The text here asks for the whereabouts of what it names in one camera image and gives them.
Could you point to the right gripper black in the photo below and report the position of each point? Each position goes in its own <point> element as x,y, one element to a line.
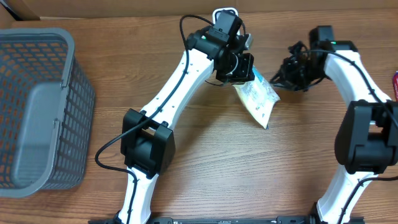
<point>285,79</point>

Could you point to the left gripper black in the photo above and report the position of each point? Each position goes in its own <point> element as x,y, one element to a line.
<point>245,71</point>

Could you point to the yellow snack bag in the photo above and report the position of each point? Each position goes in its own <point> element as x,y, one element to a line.
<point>258,97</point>

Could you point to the red purple Carefree pad pack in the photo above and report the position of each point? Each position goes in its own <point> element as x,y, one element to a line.
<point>395,84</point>

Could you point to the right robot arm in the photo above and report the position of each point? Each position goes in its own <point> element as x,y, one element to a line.
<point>366,142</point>

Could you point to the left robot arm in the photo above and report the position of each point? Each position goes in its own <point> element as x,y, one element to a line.
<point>148,144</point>

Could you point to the white barcode scanner stand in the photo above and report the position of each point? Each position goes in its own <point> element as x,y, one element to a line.
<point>227,20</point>

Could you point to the grey plastic shopping basket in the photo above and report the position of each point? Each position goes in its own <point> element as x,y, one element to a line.
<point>47,108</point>

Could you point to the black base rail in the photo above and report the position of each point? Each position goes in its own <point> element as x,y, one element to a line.
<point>278,220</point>

